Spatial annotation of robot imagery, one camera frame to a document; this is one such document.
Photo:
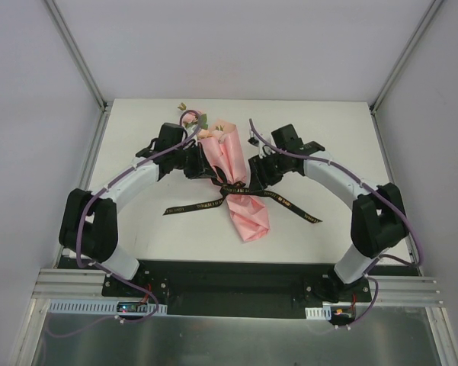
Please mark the aluminium frame post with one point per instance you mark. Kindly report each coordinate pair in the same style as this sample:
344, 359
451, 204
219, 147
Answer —
75, 53
418, 33

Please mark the pink wrapping paper sheet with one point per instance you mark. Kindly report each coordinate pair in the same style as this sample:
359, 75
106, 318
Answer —
248, 213

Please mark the left aluminium frame post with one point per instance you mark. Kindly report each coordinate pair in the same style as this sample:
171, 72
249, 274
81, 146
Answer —
75, 53

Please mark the right white cable duct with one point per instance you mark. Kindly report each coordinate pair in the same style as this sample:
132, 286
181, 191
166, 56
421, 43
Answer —
318, 313

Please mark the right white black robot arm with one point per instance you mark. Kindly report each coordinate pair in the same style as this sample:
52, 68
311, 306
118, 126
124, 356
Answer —
377, 211

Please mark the left white cable duct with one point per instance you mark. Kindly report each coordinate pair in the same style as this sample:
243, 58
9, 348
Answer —
106, 307

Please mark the pale pink fake flower stem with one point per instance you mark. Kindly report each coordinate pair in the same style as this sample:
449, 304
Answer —
218, 132

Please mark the pink fake flower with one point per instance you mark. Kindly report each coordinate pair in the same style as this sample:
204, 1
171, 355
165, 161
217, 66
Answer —
190, 118

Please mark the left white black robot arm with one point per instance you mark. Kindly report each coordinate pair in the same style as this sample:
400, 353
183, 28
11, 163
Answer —
89, 225

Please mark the peach fake flower stem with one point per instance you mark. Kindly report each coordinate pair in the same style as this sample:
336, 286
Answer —
203, 134

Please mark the right aluminium frame post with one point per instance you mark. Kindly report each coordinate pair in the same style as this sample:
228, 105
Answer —
418, 33

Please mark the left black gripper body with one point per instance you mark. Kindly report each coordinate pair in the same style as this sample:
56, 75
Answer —
196, 164

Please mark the white cable duct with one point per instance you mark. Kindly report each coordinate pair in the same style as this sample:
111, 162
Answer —
318, 313
106, 307

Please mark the front aluminium rail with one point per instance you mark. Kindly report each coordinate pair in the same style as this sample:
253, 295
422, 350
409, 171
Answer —
82, 284

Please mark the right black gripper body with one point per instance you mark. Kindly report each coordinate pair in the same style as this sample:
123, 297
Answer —
259, 172

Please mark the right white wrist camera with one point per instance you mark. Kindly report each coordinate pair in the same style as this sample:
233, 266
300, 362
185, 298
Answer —
263, 149

